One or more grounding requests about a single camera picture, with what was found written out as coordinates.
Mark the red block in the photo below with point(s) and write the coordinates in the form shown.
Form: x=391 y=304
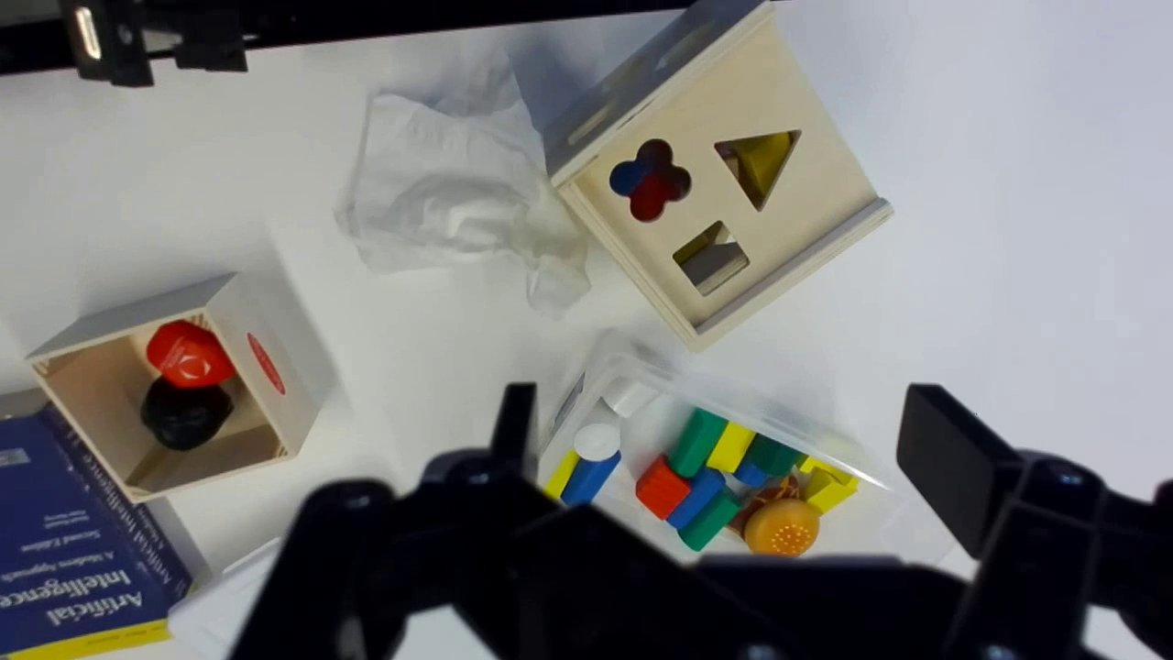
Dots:
x=660 y=488

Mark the thin yellow block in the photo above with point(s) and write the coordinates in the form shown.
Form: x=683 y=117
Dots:
x=561 y=475

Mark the black clamp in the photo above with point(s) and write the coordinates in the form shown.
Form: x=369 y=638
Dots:
x=115 y=41
x=213 y=41

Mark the clear plastic container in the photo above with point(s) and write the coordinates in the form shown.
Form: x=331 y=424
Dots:
x=641 y=431

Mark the crumpled white tissue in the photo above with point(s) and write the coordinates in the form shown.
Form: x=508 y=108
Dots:
x=440 y=183

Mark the black toy piece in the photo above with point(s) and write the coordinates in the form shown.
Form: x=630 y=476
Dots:
x=186 y=414

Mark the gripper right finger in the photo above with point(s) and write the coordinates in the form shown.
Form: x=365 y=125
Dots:
x=1045 y=522

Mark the red toy piece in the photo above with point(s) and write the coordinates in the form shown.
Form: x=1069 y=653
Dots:
x=188 y=356

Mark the blue book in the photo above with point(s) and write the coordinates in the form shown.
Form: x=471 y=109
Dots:
x=64 y=541

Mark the wooden shape sorter toy box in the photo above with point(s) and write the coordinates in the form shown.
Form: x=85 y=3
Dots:
x=816 y=211

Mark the blue cylinder with white end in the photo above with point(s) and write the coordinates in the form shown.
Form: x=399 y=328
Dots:
x=591 y=472

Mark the small blue block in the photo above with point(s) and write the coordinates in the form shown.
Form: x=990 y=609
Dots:
x=751 y=474

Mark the yellow triangular block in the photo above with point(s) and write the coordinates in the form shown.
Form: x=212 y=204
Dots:
x=765 y=160

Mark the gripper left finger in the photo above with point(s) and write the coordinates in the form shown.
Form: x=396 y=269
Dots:
x=476 y=550

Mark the wooden toy box lid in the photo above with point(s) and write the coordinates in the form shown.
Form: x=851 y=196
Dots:
x=806 y=220

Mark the green block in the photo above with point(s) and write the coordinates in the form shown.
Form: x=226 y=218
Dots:
x=710 y=522
x=774 y=454
x=696 y=442

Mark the orange round toy piece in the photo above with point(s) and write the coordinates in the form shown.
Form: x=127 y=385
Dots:
x=782 y=529

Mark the small open wooden box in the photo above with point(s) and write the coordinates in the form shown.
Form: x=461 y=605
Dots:
x=266 y=321

